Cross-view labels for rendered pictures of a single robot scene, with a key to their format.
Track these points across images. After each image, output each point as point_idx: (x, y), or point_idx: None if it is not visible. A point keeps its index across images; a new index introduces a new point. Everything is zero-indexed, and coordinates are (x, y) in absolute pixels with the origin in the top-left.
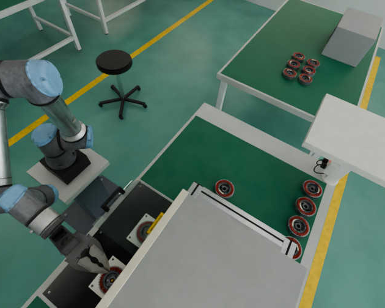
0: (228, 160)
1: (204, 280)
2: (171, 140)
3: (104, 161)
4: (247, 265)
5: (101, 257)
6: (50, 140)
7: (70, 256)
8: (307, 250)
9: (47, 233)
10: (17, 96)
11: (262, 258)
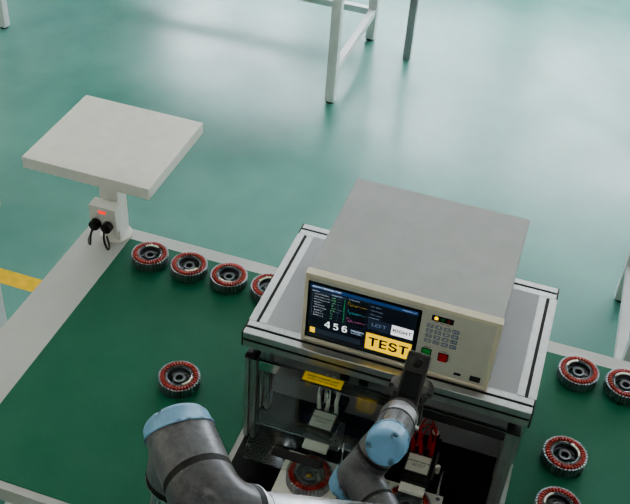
0: (99, 381)
1: (402, 244)
2: (53, 503)
3: None
4: (374, 216)
5: None
6: None
7: (424, 389)
8: (263, 272)
9: (411, 402)
10: None
11: (361, 206)
